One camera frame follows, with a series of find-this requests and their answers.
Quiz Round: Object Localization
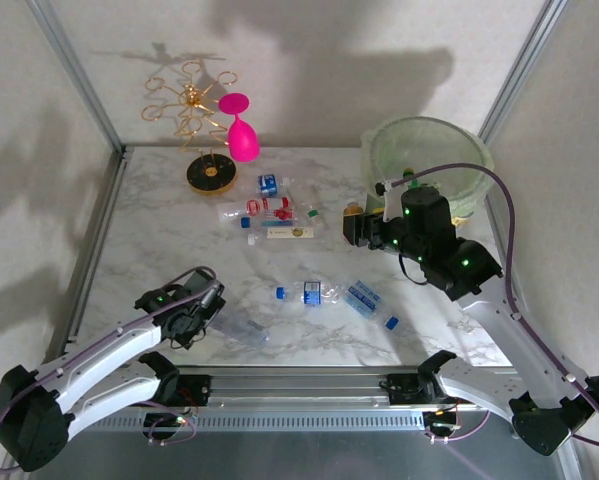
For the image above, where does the pale blue tinted clear bottle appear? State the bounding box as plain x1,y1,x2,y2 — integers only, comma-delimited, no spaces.
211,312,271,346

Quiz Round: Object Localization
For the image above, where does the small black connector board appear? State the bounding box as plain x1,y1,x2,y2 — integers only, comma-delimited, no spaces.
425,410,461,434
143,410,198,431

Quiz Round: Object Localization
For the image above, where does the soda water bottle blue cap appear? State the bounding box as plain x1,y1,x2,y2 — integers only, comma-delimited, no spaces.
342,279,401,331

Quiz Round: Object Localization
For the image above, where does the mesh bin with green bag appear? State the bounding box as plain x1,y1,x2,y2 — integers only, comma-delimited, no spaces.
361,116,495,226

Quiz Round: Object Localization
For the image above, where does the aluminium mounting rail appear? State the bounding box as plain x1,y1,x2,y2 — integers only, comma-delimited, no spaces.
93,364,518,412

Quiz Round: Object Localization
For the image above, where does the slotted grey cable duct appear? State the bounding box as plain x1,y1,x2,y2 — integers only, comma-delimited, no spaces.
71,409,426,432

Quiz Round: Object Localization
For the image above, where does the clear bottle cream paper label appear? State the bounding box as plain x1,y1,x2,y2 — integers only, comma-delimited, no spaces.
247,225,329,247

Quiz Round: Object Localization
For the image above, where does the pink plastic wine glass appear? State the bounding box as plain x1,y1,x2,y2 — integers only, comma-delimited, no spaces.
217,92,262,164

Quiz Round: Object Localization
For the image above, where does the aluminium table side rail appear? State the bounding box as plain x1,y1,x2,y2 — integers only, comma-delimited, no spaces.
66,144,133,346

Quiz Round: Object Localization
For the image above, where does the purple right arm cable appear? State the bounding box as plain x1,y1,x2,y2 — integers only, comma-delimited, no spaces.
383,163,599,447

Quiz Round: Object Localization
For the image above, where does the red label red cap bottle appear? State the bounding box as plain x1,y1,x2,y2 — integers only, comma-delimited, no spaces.
217,197,291,224

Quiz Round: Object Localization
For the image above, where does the aluminium frame post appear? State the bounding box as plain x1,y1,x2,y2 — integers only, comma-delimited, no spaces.
26,0,128,154
478,0,570,141

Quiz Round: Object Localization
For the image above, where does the crushed clear bottle blue cap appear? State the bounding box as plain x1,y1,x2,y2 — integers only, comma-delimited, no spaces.
274,279,343,306

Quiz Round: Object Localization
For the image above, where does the gold wire glass rack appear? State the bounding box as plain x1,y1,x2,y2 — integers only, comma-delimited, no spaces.
139,58,240,197

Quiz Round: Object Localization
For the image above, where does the blue label white cap bottle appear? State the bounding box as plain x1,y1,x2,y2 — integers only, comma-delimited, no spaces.
256,173,293,197

